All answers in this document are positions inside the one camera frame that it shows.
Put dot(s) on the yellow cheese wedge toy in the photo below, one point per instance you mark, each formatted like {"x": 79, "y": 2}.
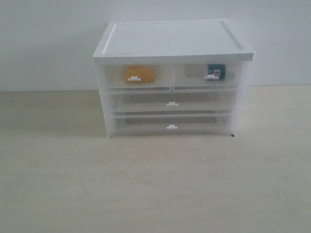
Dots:
{"x": 139, "y": 74}

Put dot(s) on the white blue medicine bottle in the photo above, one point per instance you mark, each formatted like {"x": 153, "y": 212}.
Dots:
{"x": 220, "y": 72}

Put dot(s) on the clear bottom wide drawer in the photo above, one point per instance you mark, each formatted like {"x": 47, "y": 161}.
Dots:
{"x": 174, "y": 124}

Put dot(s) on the clear wide drawer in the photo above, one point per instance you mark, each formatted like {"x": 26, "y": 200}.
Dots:
{"x": 223, "y": 100}
{"x": 174, "y": 124}

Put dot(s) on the clear middle wide drawer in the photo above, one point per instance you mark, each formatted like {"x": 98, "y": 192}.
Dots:
{"x": 223, "y": 100}

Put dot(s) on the white plastic drawer cabinet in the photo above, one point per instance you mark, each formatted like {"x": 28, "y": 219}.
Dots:
{"x": 208, "y": 41}

